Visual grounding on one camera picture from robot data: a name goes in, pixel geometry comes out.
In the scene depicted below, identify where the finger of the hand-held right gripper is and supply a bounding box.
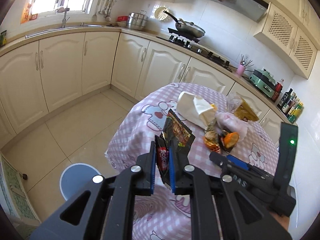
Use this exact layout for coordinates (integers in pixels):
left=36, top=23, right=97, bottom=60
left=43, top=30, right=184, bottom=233
left=209, top=152, right=250, bottom=178
left=227, top=154, right=265, bottom=179

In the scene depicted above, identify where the golden candy wrapper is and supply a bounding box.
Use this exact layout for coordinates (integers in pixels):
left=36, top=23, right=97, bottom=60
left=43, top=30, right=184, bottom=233
left=204, top=129, right=221, bottom=151

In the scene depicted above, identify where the pink utensil holder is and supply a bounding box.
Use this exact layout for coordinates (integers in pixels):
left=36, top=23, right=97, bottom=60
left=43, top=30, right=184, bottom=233
left=236, top=54, right=253, bottom=76

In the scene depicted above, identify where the cream round colander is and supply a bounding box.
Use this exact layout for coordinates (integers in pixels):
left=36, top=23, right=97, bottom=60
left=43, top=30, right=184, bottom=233
left=154, top=6, right=170, bottom=21

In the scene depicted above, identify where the pink checkered tablecloth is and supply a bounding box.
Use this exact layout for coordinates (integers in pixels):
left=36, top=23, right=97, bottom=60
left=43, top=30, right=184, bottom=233
left=105, top=82, right=280, bottom=240

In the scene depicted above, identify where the blue trash bin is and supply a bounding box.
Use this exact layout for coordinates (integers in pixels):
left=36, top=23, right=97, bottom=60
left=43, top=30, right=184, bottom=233
left=59, top=163, right=102, bottom=202

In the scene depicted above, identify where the steel kitchen sink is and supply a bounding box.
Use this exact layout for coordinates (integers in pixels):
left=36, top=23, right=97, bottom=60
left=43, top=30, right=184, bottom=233
left=25, top=22, right=104, bottom=38

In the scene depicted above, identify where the metal kitchen faucet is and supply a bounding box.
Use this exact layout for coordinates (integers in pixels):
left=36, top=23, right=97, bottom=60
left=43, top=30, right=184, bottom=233
left=55, top=0, right=70, bottom=28

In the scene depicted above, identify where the orange peel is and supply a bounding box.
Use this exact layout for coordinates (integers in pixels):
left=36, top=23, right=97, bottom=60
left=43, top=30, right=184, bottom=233
left=224, top=132, right=240, bottom=148

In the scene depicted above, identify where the frying pan with lid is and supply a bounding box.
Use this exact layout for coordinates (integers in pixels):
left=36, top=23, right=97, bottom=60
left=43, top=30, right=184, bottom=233
left=163, top=10, right=206, bottom=38

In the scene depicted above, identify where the green glass door cabinet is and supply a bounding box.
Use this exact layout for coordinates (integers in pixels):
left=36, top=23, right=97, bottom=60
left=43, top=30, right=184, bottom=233
left=0, top=152, right=40, bottom=230

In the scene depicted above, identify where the cream lower kitchen cabinet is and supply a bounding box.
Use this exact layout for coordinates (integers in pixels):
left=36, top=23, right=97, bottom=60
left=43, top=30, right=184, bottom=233
left=0, top=31, right=120, bottom=148
left=111, top=32, right=298, bottom=140

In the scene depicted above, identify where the black printed snack packet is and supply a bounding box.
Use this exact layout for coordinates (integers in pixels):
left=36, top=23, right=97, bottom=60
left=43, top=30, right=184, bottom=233
left=163, top=109, right=196, bottom=157

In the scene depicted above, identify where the cream lattice upper cabinet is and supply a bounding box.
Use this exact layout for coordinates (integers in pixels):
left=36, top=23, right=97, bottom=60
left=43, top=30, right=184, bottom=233
left=241, top=0, right=320, bottom=79

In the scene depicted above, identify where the orange wall sticker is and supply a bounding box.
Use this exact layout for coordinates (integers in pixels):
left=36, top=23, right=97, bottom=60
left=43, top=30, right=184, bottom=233
left=20, top=2, right=38, bottom=25

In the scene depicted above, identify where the row of condiment bottles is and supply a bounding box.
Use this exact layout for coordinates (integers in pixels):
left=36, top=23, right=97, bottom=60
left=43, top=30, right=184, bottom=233
left=277, top=88, right=304, bottom=123

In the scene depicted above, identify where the dark bottle with red cap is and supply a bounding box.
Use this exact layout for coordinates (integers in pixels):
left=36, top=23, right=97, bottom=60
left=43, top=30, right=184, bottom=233
left=271, top=79, right=285, bottom=102

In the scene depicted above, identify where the row of hanging metal utensils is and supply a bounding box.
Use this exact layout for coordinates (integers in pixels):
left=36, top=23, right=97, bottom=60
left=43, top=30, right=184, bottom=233
left=92, top=0, right=114, bottom=22

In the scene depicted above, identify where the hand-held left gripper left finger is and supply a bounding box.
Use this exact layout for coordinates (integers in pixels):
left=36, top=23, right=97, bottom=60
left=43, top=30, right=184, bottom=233
left=29, top=141, right=157, bottom=240

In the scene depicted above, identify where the pink plastic bag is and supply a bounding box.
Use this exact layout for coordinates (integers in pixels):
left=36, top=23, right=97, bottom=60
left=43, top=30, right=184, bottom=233
left=215, top=111, right=255, bottom=147

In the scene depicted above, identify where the person's right forearm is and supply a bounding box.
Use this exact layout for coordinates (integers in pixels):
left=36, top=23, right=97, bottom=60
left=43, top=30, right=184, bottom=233
left=271, top=211, right=291, bottom=233

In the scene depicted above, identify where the white paper bag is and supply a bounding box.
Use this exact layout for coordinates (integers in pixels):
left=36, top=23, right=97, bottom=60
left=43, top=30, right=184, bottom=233
left=176, top=91, right=217, bottom=128

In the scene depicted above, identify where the green countertop appliance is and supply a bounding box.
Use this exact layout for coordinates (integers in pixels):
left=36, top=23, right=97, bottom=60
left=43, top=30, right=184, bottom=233
left=249, top=69, right=277, bottom=98

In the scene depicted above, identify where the black gas stove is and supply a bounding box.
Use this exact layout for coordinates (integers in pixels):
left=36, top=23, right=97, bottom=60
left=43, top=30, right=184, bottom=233
left=156, top=27, right=233, bottom=72

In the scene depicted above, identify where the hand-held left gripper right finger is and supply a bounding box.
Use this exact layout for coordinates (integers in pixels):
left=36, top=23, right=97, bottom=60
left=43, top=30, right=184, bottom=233
left=168, top=140, right=293, bottom=240

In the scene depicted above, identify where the gold snack bag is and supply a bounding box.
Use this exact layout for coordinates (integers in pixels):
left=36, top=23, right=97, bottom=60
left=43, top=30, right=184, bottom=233
left=226, top=92, right=260, bottom=123

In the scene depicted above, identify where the steel stock pot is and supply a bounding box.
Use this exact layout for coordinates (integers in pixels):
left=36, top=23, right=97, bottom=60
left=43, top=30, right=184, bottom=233
left=126, top=10, right=149, bottom=30

